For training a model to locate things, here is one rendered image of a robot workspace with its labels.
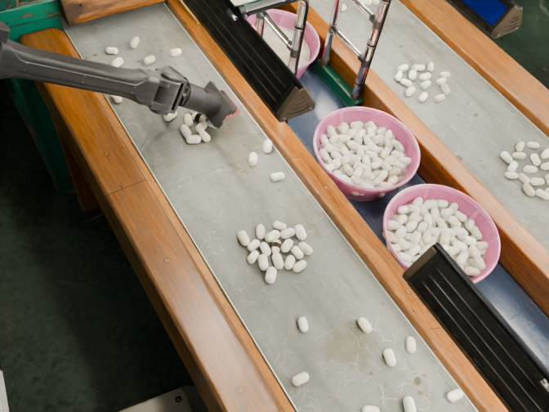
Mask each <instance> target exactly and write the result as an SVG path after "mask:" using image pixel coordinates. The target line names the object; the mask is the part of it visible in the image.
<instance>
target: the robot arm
mask: <svg viewBox="0 0 549 412"><path fill-rule="evenodd" d="M9 33H10V28H9V27H8V26H7V25H6V24H4V23H3V22H1V21H0V78H25V79H31V80H35V81H39V82H45V83H52V84H56V85H61V86H66V87H73V88H78V89H82V90H87V91H91V92H99V93H104V94H108V95H113V96H120V97H123V98H127V99H129V100H131V101H135V102H136V103H137V104H139V105H147V106H148V107H149V109H150V110H151V111H152V112H154V113H156V114H162V115H168V114H175V113H176V109H177V107H178V106H181V107H184V108H186V109H189V110H194V111H197V112H199V113H202V114H205V115H206V116H207V117H208V119H209V121H210V122H211V123H212V125H213V126H214V128H220V127H221V125H222V124H223V120H225V119H227V118H230V117H234V116H237V115H239V113H240V112H241V111H240V109H239V108H238V106H237V105H236V104H235V103H234V102H233V100H232V99H231V98H230V96H229V95H228V94H227V92H226V91H224V90H219V89H218V88H217V86H216V85H215V83H214V82H213V81H209V82H208V84H207V85H206V87H200V86H198V85H195V84H193V83H189V80H188V79H187V78H186V77H185V76H184V75H182V74H181V73H179V72H178V71H177V70H175V69H174V68H173V67H171V66H170V65H165V66H163V67H161V68H155V70H152V69H148V70H147V69H140V68H137V69H125V68H119V67H115V66H112V65H105V64H101V63H98V62H95V61H90V60H84V59H80V58H77V57H73V56H67V55H63V54H59V53H55V52H52V51H45V50H42V49H38V48H34V47H28V46H25V45H22V44H19V43H16V42H13V41H11V40H10V39H8V36H9Z"/></svg>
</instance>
